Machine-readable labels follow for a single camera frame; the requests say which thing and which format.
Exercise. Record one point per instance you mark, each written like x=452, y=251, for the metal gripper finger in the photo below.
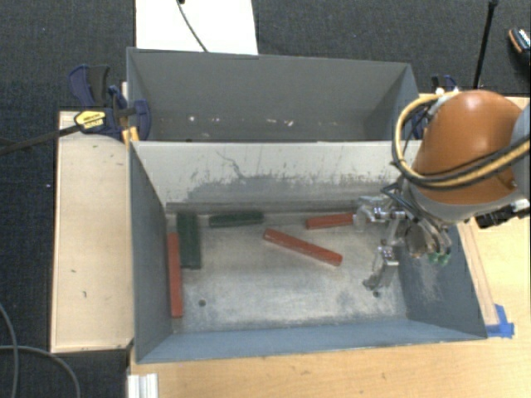
x=369, y=214
x=386, y=270

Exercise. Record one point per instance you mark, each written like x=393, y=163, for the red-brown flat block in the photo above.
x=329, y=221
x=303, y=247
x=175, y=276

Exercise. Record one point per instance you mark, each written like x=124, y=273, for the grey metal bin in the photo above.
x=290, y=297

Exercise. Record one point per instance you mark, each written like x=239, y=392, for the dark green flat block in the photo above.
x=189, y=241
x=236, y=219

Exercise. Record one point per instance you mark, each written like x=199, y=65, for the pale wood board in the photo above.
x=93, y=243

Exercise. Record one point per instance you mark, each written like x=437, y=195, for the black cylinder on white bracket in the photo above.
x=495, y=217

